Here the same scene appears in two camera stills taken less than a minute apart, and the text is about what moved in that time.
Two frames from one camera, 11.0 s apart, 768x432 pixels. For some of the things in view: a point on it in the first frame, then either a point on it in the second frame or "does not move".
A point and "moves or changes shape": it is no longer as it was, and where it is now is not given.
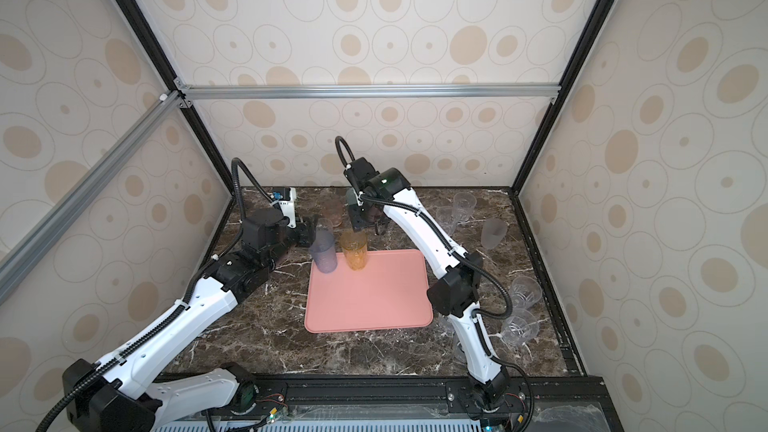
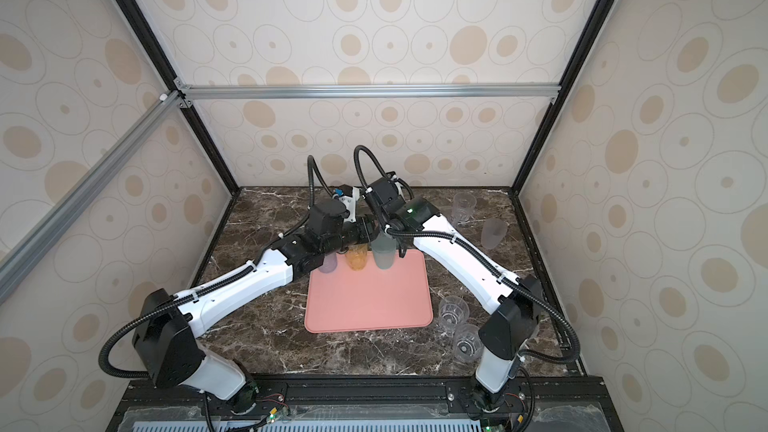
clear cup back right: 464,204 does not move
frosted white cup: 493,232 does not move
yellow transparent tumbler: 354,245 does not move
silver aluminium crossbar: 191,93 does not move
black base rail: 416,404 does not move
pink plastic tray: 390,292 does not move
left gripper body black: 302,234 -> 350,233
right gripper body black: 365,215 -> 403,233
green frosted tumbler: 351,196 moves or changes shape
